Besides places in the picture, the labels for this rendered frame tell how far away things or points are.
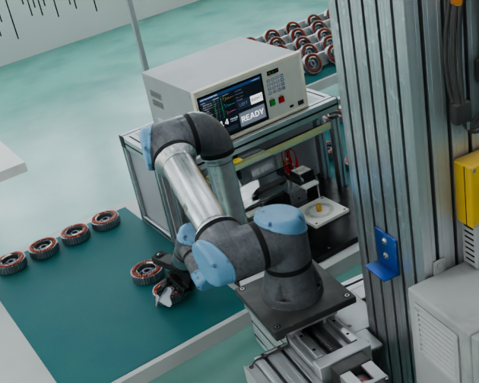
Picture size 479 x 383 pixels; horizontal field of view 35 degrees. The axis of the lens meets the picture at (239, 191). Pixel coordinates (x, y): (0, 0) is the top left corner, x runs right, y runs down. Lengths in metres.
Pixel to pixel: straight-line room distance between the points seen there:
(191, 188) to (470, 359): 0.78
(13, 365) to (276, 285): 0.96
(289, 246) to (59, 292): 1.15
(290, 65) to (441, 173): 1.26
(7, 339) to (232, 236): 1.06
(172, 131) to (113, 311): 0.75
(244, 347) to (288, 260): 1.67
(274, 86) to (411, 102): 1.29
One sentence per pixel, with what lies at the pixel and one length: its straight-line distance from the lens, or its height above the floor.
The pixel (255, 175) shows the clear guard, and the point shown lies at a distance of 2.38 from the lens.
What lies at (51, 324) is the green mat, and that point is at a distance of 2.53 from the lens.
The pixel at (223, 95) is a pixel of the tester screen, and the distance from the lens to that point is 2.49.
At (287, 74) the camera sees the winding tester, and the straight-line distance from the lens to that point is 2.62.
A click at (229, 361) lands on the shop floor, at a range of 3.33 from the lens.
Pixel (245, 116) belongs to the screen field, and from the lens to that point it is 2.56.
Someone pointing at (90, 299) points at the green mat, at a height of 0.75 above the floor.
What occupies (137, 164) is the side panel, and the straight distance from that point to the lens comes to 2.78.
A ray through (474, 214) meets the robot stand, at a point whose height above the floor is 1.36.
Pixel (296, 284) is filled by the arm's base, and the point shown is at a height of 1.10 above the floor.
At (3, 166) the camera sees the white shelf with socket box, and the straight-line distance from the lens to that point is 2.58.
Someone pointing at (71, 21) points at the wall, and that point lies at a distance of 8.97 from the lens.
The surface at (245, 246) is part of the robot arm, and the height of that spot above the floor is 1.24.
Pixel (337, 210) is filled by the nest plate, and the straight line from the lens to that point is 2.69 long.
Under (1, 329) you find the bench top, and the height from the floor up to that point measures 0.75.
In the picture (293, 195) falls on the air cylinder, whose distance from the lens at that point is 2.76.
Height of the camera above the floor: 2.12
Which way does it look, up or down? 27 degrees down
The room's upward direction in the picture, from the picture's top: 12 degrees counter-clockwise
